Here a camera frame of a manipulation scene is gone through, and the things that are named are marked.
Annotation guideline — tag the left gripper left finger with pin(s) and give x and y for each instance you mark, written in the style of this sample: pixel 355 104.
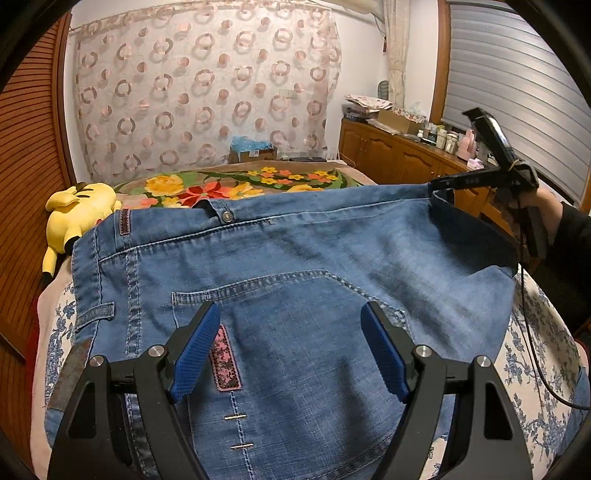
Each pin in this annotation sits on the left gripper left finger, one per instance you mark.
pixel 94 438

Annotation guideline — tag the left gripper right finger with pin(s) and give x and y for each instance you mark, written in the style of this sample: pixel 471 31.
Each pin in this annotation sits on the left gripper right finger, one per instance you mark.
pixel 485 439

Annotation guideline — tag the blue denim jeans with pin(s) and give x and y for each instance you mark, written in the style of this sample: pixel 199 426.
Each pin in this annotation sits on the blue denim jeans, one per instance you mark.
pixel 290 388

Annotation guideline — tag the right forearm black sleeve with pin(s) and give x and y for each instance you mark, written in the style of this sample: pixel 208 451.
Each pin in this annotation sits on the right forearm black sleeve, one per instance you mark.
pixel 564 275

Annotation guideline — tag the person's right hand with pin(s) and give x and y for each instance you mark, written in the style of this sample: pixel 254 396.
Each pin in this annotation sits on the person's right hand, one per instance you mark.
pixel 550 208

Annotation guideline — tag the blue floral white bedsheet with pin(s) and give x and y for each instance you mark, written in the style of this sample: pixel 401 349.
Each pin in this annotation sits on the blue floral white bedsheet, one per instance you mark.
pixel 544 370

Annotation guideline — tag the grey window blind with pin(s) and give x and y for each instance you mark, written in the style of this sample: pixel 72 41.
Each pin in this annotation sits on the grey window blind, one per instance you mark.
pixel 500 64

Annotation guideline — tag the brown wooden dresser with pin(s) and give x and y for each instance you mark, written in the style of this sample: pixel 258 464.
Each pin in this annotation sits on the brown wooden dresser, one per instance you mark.
pixel 393 159

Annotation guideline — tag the open cardboard box on dresser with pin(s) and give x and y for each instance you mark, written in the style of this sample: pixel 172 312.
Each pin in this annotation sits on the open cardboard box on dresser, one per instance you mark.
pixel 401 120

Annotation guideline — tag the yellow Pikachu plush toy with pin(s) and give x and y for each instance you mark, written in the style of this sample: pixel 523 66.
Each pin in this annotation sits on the yellow Pikachu plush toy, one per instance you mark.
pixel 73 212

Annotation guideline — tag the colourful floral blanket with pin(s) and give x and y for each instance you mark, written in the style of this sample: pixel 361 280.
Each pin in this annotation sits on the colourful floral blanket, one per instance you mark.
pixel 236 182

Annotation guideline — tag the cardboard box with blue bag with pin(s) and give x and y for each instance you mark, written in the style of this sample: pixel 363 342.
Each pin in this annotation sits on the cardboard box with blue bag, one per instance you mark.
pixel 243 150

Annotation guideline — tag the brown louvered wardrobe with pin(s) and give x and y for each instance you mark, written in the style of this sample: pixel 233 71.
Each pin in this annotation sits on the brown louvered wardrobe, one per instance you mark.
pixel 35 162

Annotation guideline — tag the pink circle patterned curtain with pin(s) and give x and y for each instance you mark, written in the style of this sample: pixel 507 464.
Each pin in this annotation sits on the pink circle patterned curtain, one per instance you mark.
pixel 168 87

